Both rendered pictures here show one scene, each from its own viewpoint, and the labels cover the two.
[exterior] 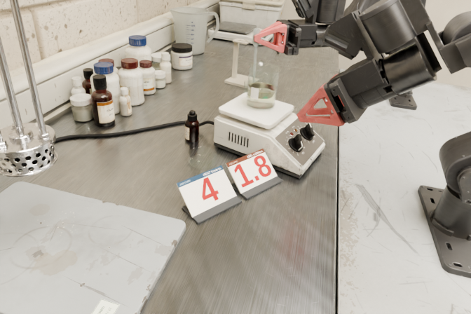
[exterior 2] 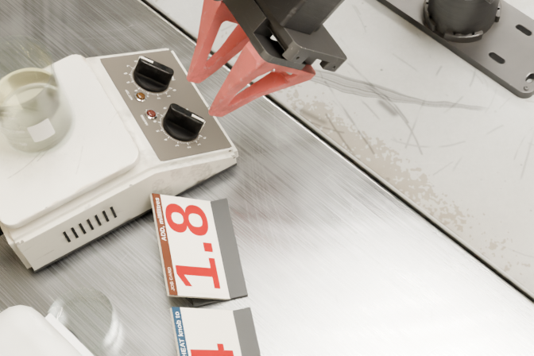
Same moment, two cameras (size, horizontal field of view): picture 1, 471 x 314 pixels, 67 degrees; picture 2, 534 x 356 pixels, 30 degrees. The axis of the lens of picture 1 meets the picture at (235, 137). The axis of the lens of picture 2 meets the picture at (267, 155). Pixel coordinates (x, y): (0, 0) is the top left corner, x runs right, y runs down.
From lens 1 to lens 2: 0.51 m
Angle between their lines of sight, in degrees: 47
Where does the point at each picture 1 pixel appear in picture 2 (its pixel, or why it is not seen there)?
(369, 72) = not seen: outside the picture
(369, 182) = not seen: hidden behind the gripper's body
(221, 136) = (47, 251)
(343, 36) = not seen: outside the picture
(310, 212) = (330, 205)
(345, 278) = (482, 245)
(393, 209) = (385, 66)
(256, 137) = (127, 191)
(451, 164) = not seen: outside the picture
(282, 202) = (283, 236)
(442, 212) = (457, 21)
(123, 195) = not seen: outside the picture
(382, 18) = not seen: outside the picture
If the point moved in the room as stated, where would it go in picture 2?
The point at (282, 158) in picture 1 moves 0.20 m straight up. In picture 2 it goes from (196, 172) to (158, 33)
